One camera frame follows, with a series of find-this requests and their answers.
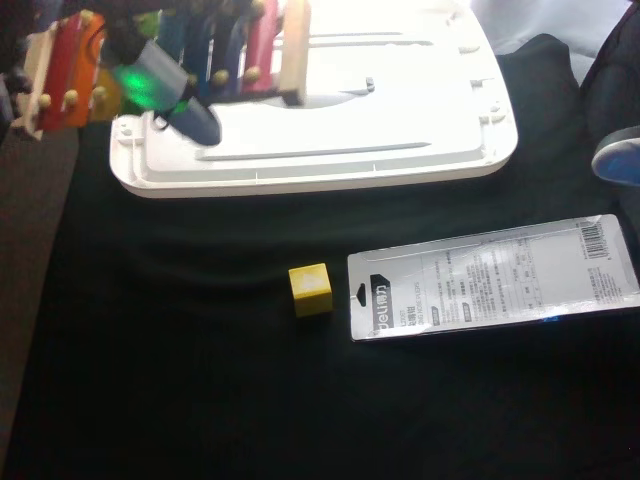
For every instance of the white plastic tray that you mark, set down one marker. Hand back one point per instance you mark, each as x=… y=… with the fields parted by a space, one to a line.
x=350 y=125

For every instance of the black table cloth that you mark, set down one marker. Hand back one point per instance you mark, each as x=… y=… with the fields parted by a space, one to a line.
x=200 y=375

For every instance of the rainbow wooden hand piano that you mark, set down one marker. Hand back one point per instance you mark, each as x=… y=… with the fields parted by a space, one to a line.
x=65 y=75

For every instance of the yellow cube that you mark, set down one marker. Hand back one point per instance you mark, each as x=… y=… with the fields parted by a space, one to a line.
x=310 y=292

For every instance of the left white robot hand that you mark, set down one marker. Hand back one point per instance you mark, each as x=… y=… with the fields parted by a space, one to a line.
x=155 y=75

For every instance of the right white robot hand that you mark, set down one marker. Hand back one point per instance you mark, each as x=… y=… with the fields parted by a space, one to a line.
x=617 y=160

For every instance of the silver deli blister pack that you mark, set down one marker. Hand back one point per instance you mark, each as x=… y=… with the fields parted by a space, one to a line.
x=475 y=285

